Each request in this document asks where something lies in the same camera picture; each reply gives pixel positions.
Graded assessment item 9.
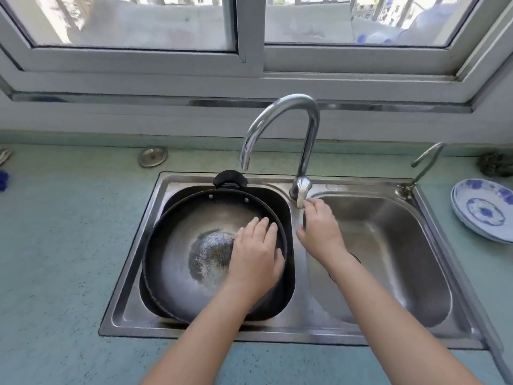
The chrome gooseneck faucet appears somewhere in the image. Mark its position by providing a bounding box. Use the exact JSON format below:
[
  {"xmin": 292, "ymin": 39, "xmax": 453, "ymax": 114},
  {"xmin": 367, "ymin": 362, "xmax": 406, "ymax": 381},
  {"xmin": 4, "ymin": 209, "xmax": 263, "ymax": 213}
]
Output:
[{"xmin": 239, "ymin": 94, "xmax": 321, "ymax": 209}]

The small chrome faucet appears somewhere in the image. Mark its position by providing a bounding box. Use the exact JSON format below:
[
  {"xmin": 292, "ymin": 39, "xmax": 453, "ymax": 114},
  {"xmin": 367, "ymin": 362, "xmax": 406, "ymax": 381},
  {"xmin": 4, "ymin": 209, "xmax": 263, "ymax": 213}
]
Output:
[{"xmin": 396, "ymin": 142, "xmax": 448, "ymax": 199}]

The black wok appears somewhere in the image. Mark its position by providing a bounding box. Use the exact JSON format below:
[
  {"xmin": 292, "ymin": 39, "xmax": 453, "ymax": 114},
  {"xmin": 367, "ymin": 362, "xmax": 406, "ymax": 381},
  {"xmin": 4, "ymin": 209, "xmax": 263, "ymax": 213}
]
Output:
[{"xmin": 142, "ymin": 170, "xmax": 290, "ymax": 324}]

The person's right forearm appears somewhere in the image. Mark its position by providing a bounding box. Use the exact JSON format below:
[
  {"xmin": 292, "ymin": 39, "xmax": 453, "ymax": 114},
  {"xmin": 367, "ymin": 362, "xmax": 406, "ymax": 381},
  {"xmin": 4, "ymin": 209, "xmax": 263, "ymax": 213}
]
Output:
[{"xmin": 322, "ymin": 248, "xmax": 481, "ymax": 385}]

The steel wool scrubber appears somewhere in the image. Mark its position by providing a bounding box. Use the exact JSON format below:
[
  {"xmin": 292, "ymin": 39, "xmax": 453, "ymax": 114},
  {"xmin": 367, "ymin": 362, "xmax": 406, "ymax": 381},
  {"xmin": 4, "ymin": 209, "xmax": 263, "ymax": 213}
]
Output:
[{"xmin": 477, "ymin": 152, "xmax": 509, "ymax": 178}]

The person's left forearm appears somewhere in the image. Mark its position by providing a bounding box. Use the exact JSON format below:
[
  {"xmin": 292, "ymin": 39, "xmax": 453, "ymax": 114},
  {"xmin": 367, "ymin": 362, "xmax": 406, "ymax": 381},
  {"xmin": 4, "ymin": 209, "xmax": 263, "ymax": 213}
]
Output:
[{"xmin": 140, "ymin": 282, "xmax": 277, "ymax": 385}]

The person's left hand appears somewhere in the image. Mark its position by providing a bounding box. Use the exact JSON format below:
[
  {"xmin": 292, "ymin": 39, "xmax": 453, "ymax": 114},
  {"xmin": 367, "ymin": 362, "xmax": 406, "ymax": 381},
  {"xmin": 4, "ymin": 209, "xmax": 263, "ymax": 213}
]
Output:
[{"xmin": 224, "ymin": 216, "xmax": 286, "ymax": 303}]

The white plastic bag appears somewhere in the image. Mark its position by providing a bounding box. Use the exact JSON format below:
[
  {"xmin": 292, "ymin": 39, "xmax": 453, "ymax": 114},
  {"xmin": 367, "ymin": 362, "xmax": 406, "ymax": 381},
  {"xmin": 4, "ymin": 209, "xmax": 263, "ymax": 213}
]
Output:
[{"xmin": 397, "ymin": 1, "xmax": 458, "ymax": 47}]

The blue and white plate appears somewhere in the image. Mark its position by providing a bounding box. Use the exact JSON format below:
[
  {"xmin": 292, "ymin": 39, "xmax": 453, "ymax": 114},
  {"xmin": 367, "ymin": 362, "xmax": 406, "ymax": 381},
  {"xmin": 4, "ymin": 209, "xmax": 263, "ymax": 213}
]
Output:
[
  {"xmin": 453, "ymin": 179, "xmax": 513, "ymax": 239},
  {"xmin": 451, "ymin": 190, "xmax": 513, "ymax": 244}
]

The white window frame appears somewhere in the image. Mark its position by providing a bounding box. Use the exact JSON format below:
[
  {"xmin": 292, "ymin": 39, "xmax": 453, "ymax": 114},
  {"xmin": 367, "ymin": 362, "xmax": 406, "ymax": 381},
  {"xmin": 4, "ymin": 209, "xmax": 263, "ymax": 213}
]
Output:
[{"xmin": 0, "ymin": 0, "xmax": 513, "ymax": 114}]

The person's right hand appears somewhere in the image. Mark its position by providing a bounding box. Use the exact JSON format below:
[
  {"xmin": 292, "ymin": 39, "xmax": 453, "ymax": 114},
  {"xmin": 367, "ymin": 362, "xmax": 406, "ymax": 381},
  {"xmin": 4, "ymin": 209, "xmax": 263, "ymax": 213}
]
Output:
[{"xmin": 296, "ymin": 197, "xmax": 348, "ymax": 266}]

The stainless steel double sink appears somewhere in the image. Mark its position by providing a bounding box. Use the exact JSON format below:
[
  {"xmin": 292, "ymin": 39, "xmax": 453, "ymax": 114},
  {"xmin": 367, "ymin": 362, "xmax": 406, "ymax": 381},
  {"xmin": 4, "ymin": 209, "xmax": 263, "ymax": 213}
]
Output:
[{"xmin": 99, "ymin": 171, "xmax": 488, "ymax": 350}]

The round metal cap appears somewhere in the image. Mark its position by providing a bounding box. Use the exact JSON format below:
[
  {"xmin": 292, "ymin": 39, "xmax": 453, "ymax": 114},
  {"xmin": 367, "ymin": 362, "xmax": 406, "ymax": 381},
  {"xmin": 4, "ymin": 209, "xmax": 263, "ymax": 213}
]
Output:
[{"xmin": 138, "ymin": 147, "xmax": 168, "ymax": 169}]

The metal balcony railing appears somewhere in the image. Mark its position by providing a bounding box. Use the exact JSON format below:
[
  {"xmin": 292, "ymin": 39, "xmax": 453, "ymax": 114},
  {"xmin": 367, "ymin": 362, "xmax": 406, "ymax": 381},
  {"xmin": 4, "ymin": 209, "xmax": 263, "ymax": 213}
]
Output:
[{"xmin": 352, "ymin": 0, "xmax": 414, "ymax": 28}]

